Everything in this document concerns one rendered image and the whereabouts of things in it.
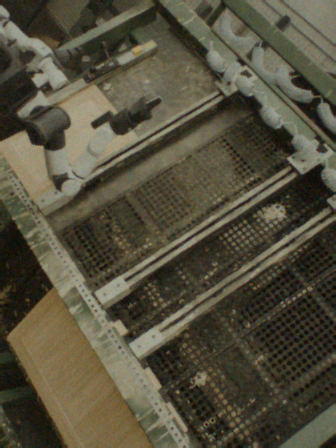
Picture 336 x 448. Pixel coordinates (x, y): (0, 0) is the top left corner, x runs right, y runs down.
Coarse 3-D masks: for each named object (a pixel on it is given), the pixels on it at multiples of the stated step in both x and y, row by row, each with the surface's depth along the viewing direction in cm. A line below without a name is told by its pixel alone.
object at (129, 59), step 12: (144, 48) 270; (156, 48) 272; (120, 60) 268; (132, 60) 268; (108, 72) 265; (72, 84) 263; (84, 84) 262; (96, 84) 266; (60, 96) 260; (72, 96) 262
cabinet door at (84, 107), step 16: (80, 96) 262; (96, 96) 261; (80, 112) 258; (96, 112) 257; (80, 128) 254; (0, 144) 252; (16, 144) 252; (80, 144) 250; (112, 144) 249; (16, 160) 248; (32, 160) 248; (32, 176) 243; (32, 192) 240
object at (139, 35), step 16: (144, 32) 286; (128, 48) 283; (240, 144) 250; (240, 160) 250; (256, 160) 246; (272, 176) 242; (128, 224) 236; (176, 288) 221; (176, 304) 219; (208, 320) 215; (208, 336) 212; (224, 368) 206; (320, 384) 203; (272, 432) 195
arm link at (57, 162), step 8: (48, 152) 201; (56, 152) 201; (64, 152) 203; (48, 160) 204; (56, 160) 203; (64, 160) 205; (48, 168) 207; (56, 168) 206; (64, 168) 208; (48, 176) 211; (56, 176) 208; (64, 176) 209; (56, 184) 210; (64, 184) 210; (72, 184) 212; (64, 192) 213; (72, 192) 214
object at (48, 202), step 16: (240, 64) 237; (224, 80) 243; (208, 96) 250; (224, 96) 249; (192, 112) 249; (208, 112) 251; (160, 128) 244; (176, 128) 245; (128, 144) 241; (144, 144) 241; (160, 144) 247; (112, 160) 239; (128, 160) 241; (96, 176) 236; (48, 192) 233; (80, 192) 238; (48, 208) 233
